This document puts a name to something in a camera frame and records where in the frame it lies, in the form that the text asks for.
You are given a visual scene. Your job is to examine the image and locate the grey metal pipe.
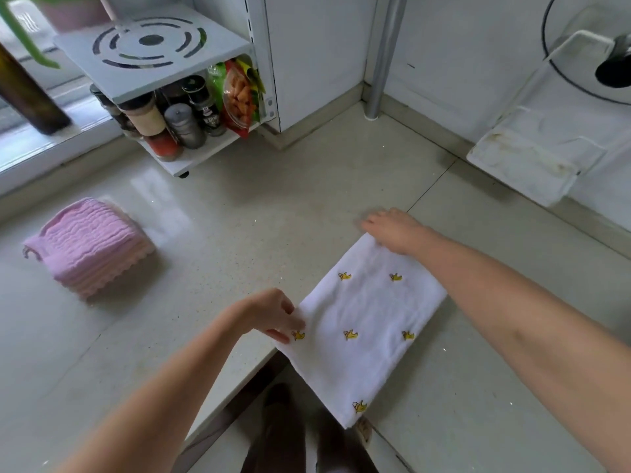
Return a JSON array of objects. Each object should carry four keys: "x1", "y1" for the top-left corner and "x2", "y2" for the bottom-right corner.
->
[{"x1": 363, "y1": 0, "x2": 409, "y2": 120}]

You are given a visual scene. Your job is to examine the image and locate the white window frame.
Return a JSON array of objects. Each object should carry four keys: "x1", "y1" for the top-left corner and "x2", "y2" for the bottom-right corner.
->
[{"x1": 0, "y1": 4, "x2": 124, "y2": 192}]

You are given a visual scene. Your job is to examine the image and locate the steel shaker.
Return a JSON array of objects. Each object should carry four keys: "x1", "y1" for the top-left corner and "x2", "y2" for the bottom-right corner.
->
[{"x1": 164, "y1": 102, "x2": 207, "y2": 150}]

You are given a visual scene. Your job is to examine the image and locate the pink muslin cloth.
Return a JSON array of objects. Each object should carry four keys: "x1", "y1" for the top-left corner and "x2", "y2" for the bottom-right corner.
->
[{"x1": 22, "y1": 197, "x2": 149, "y2": 286}]

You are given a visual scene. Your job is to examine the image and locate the red and green snack packet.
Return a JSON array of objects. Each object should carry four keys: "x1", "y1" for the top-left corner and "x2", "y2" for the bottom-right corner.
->
[{"x1": 206, "y1": 55, "x2": 267, "y2": 139}]

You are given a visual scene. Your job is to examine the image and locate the person's right forearm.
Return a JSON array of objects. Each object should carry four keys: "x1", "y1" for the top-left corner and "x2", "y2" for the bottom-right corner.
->
[{"x1": 419, "y1": 236, "x2": 631, "y2": 473}]

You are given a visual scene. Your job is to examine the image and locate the white banana print cloth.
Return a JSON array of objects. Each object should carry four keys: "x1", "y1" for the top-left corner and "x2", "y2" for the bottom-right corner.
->
[{"x1": 275, "y1": 232, "x2": 448, "y2": 430}]

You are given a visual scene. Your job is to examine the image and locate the person's right hand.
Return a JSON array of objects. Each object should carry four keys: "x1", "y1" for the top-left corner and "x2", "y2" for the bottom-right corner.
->
[{"x1": 360, "y1": 207, "x2": 434, "y2": 257}]

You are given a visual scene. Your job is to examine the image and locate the glass pot lid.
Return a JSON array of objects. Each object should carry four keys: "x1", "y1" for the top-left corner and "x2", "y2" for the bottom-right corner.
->
[{"x1": 541, "y1": 0, "x2": 631, "y2": 106}]

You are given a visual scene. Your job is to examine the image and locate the dark green glass bottle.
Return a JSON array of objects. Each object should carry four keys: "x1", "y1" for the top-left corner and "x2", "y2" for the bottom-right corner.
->
[{"x1": 0, "y1": 41, "x2": 72, "y2": 136}]

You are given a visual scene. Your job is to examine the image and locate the white drip tray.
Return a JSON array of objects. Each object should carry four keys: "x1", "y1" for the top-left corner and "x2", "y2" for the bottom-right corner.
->
[{"x1": 466, "y1": 105, "x2": 607, "y2": 208}]

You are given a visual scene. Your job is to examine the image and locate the pink jug with green handle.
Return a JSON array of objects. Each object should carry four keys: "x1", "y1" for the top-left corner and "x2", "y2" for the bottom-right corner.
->
[{"x1": 0, "y1": 0, "x2": 117, "y2": 70}]

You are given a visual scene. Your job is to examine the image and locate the white tiered shelf rack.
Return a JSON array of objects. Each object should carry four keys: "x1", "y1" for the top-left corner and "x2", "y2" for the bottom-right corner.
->
[{"x1": 53, "y1": 0, "x2": 381, "y2": 179}]

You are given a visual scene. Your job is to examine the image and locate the person's left forearm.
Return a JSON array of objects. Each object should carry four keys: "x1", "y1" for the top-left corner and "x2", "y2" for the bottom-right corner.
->
[{"x1": 54, "y1": 302, "x2": 257, "y2": 473}]

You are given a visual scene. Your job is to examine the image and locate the tan and red spice jar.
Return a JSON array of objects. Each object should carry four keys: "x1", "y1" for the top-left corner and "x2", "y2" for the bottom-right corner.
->
[{"x1": 118, "y1": 92, "x2": 184, "y2": 162}]

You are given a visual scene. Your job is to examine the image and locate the person's left hand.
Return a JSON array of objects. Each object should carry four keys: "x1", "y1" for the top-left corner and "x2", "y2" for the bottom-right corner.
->
[{"x1": 241, "y1": 288, "x2": 308, "y2": 346}]

